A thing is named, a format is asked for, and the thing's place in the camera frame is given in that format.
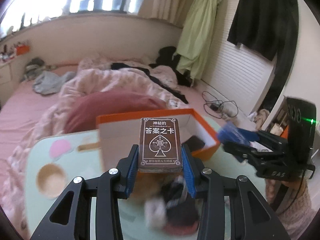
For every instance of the pale crumpled cloth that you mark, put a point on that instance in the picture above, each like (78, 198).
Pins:
(261, 116)

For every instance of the white cloth item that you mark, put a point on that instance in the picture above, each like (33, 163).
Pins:
(155, 207)

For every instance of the black clothes pile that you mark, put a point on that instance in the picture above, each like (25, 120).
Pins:
(170, 55)

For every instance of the pink bed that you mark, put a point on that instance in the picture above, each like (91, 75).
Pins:
(22, 105)

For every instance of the black hanging garment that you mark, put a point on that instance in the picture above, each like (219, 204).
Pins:
(270, 17)

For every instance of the black cloth bundle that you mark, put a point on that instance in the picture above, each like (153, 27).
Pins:
(180, 200)

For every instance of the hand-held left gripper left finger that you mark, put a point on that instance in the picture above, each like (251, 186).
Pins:
(131, 165)

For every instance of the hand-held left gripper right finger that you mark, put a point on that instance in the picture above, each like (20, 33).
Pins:
(188, 172)

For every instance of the dark red pillow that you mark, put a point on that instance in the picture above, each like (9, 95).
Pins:
(112, 107)

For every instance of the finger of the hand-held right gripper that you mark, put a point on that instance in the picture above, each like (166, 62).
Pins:
(240, 152)
(235, 133)

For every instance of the orange cardboard box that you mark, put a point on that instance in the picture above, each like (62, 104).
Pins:
(206, 153)

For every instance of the person's right forearm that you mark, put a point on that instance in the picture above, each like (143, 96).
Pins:
(295, 205)

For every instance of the white shelf unit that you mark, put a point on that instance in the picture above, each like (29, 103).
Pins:
(277, 125)

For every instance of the long black garment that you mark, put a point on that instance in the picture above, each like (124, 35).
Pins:
(160, 80)

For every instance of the brown card box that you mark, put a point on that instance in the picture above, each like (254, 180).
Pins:
(160, 145)

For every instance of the small orange container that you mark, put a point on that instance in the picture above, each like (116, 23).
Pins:
(22, 49)

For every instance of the pale green desktop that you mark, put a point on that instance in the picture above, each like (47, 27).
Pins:
(75, 165)

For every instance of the grey clothes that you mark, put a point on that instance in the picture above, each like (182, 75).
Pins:
(47, 82)

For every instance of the white louvred door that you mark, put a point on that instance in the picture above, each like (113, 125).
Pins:
(237, 75)

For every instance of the flat black item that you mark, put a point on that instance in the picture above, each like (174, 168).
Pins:
(196, 143)

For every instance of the green hanging garment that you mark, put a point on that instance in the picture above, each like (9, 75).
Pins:
(197, 30)

